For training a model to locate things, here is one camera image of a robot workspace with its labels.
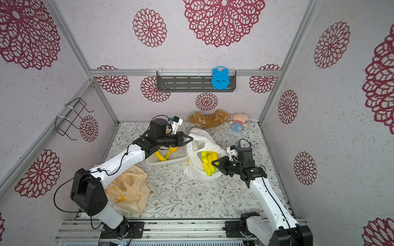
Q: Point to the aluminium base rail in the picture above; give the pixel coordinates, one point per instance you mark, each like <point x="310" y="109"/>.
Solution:
<point x="152" y="230"/>

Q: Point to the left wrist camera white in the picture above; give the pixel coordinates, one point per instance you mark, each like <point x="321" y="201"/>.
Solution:
<point x="175" y="123"/>

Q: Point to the white perforated plastic basket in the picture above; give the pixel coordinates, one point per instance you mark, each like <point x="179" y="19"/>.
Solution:
<point x="178" y="156"/>

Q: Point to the brown teddy bear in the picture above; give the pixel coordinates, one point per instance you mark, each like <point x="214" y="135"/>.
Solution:
<point x="210" y="120"/>

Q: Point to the black wire wall rack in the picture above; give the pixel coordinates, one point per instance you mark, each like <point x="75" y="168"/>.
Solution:
<point x="63" y="123"/>

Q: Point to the white plastic bag lemon print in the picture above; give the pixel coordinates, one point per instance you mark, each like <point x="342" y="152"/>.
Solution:
<point x="194" y="168"/>

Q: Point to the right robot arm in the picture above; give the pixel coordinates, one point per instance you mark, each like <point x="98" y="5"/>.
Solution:
<point x="281" y="229"/>

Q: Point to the pink doll blue outfit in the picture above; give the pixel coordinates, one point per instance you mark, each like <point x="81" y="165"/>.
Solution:
<point x="238" y="122"/>

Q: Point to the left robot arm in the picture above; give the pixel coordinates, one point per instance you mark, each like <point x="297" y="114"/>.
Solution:
<point x="88" y="187"/>

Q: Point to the orange-yellow banana bunch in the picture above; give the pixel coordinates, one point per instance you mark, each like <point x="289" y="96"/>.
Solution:
<point x="164" y="155"/>

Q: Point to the grey wall shelf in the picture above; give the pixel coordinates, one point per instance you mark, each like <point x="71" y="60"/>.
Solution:
<point x="198" y="83"/>

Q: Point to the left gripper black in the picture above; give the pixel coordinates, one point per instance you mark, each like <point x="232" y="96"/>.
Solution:
<point x="180" y="140"/>

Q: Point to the blue alarm clock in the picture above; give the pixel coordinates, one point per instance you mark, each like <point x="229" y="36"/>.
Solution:
<point x="220" y="78"/>

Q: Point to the beige plastic bag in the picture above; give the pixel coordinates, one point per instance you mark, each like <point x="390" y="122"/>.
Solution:
<point x="129" y="191"/>

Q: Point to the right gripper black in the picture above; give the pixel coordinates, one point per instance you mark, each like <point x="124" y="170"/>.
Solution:
<point x="230" y="166"/>

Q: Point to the dark green alarm clock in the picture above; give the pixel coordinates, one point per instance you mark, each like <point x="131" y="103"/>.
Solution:
<point x="244" y="143"/>

